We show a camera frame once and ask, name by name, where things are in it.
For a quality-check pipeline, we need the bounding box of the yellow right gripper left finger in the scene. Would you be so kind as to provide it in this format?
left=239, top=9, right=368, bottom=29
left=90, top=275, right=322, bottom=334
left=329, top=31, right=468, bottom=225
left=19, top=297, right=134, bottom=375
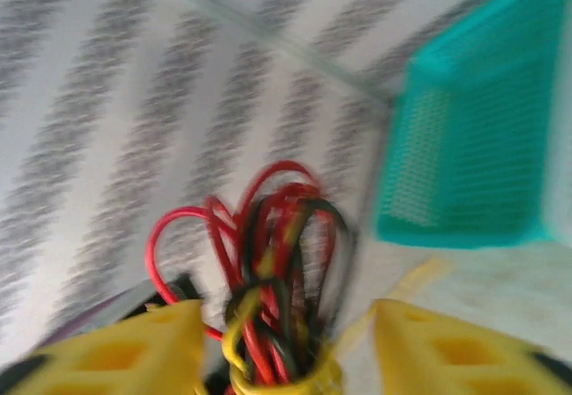
left=8, top=298, right=209, bottom=395

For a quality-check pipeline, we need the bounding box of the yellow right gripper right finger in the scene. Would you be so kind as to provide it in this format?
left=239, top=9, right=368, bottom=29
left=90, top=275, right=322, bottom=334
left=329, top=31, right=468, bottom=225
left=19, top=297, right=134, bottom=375
left=373, top=298, right=572, bottom=395

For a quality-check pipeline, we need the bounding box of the yellow cable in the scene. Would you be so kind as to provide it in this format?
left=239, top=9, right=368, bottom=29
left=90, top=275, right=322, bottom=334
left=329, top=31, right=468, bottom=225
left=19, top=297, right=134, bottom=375
left=221, top=214, right=450, bottom=395

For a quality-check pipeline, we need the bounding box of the thin red cable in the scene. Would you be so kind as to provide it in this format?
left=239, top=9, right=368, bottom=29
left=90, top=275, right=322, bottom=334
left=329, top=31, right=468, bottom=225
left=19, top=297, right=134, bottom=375
left=146, top=206, right=245, bottom=342

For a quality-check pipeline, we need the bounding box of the thick red cable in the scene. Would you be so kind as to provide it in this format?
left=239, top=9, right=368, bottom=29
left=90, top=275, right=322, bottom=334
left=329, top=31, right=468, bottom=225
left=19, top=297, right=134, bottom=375
left=240, top=160, right=339, bottom=387

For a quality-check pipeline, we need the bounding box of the teal plastic mesh basket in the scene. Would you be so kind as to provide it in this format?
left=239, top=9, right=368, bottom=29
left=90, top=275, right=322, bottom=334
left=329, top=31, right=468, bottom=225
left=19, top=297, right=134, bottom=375
left=374, top=0, right=572, bottom=251

